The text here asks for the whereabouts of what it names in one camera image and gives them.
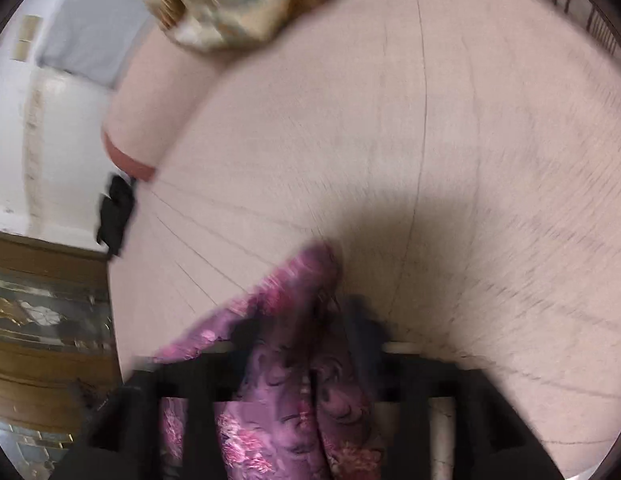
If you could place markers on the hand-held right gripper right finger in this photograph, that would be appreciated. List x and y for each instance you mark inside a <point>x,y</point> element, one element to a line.
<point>365,335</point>

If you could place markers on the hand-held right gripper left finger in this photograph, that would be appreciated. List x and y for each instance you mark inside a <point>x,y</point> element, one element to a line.
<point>243,335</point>

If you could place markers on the purple floral long-sleeved shirt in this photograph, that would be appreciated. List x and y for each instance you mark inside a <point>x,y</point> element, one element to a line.
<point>285,410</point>

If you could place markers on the pile of black clothes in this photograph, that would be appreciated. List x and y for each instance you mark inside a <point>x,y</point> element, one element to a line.
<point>116,215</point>

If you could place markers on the wooden door with glass panel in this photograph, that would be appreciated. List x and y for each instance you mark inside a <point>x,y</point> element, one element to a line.
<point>45,335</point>

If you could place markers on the pink bolster with brown end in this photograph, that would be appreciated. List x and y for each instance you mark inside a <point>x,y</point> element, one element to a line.
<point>150,110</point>

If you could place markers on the cream floral blanket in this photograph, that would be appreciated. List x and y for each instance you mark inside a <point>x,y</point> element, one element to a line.
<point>225,0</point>

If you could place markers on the grey pillow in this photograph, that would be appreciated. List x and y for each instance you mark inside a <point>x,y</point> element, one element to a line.
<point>95,15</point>

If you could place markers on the beige wall switch plates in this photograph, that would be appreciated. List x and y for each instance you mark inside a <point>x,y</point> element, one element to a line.
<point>29,37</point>

